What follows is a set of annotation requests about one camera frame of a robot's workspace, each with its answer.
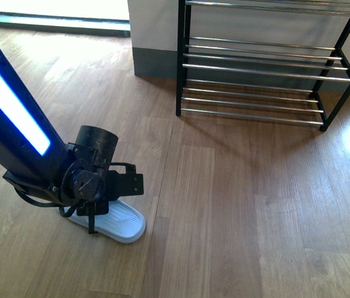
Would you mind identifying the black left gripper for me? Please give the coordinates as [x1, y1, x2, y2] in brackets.
[57, 125, 120, 216]

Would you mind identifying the light blue slide sandal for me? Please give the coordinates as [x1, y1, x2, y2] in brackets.
[58, 200, 146, 243]

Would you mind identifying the black metal shoe rack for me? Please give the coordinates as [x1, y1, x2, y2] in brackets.
[176, 1, 350, 131]

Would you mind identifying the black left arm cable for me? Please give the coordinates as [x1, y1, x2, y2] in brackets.
[10, 183, 97, 236]

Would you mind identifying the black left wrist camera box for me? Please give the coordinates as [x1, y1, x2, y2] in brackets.
[104, 163, 144, 201]

